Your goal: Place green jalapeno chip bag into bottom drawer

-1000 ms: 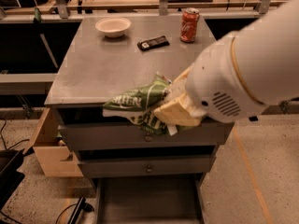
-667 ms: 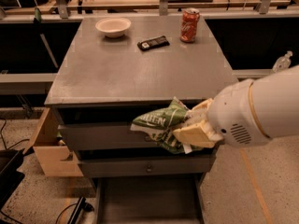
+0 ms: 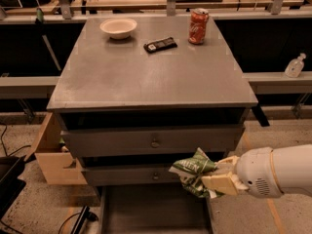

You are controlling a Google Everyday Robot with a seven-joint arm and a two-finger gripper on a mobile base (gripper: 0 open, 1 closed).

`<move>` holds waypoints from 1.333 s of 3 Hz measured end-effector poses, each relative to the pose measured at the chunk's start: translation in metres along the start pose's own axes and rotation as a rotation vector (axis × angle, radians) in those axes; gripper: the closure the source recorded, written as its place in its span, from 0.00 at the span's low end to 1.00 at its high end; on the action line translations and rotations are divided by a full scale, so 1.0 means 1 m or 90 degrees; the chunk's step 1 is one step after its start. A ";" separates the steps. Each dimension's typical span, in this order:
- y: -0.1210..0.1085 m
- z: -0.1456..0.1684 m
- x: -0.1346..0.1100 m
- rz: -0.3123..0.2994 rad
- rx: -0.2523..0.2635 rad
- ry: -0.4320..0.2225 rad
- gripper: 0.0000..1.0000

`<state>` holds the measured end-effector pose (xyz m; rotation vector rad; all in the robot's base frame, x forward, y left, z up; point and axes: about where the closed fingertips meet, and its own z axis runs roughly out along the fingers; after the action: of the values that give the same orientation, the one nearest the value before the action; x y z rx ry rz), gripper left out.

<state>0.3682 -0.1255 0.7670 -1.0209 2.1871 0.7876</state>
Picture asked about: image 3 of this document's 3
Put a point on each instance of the black equipment case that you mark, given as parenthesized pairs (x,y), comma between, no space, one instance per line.
(10,184)

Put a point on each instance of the green jalapeno chip bag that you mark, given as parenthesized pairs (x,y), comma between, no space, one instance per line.
(190,172)

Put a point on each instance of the black power plug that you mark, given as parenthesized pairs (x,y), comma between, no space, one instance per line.
(85,216)

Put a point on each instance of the black snack bar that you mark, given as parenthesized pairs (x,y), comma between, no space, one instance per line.
(160,45)

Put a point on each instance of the grey top drawer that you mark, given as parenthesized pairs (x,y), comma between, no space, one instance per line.
(118,142)

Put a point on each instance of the white paper bowl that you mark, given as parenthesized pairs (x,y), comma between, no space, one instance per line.
(118,28)

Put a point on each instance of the clear sanitizer bottle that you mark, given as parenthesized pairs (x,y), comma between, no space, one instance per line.
(295,66)

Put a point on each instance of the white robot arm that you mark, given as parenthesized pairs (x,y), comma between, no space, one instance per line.
(293,168)

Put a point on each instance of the grey middle drawer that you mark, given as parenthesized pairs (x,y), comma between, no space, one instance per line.
(130,174)

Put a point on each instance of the orange soda can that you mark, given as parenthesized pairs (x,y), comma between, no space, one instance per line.
(197,27)

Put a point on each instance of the grey drawer cabinet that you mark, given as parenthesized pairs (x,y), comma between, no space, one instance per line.
(109,84)

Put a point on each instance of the grey bottom drawer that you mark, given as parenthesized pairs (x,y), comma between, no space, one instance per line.
(153,209)

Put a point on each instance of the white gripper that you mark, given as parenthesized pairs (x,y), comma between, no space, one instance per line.
(254,171)

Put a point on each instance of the grey drawer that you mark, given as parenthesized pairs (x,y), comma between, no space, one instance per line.
(153,209)
(118,142)
(130,174)

